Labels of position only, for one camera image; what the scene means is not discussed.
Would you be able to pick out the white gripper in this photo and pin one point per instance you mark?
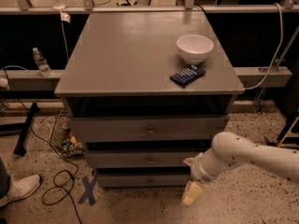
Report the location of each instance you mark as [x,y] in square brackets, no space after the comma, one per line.
[197,171]

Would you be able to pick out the grey drawer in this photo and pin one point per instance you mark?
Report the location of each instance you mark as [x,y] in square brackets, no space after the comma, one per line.
[142,180]
[139,158]
[126,129]

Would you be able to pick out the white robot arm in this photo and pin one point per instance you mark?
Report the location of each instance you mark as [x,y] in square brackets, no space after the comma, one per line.
[229,150]

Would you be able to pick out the grey bottom drawer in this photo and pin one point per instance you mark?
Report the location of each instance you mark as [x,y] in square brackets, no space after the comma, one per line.
[142,180]

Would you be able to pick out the grey top drawer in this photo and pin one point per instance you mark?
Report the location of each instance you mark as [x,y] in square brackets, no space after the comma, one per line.
[126,129]

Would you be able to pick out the grey drawer cabinet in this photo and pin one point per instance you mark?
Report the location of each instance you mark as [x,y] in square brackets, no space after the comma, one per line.
[121,67]

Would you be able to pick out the dark blue snack packet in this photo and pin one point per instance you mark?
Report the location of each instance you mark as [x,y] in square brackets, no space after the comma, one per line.
[187,75]

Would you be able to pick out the white bowl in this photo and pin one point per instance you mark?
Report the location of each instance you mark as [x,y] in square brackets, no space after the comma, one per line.
[193,49]

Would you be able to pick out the white sneaker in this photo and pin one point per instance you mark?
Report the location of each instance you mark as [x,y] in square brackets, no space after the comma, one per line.
[14,190]

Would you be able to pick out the black stand leg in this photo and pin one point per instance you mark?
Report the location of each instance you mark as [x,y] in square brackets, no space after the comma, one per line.
[19,148]

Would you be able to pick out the clear plastic water bottle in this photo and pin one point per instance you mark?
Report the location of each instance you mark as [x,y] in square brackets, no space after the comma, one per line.
[41,62]

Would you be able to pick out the wire basket with items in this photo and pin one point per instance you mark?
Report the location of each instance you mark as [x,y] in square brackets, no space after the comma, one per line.
[62,138]

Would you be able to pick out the white lamp with cord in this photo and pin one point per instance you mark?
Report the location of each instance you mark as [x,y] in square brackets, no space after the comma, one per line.
[65,17]

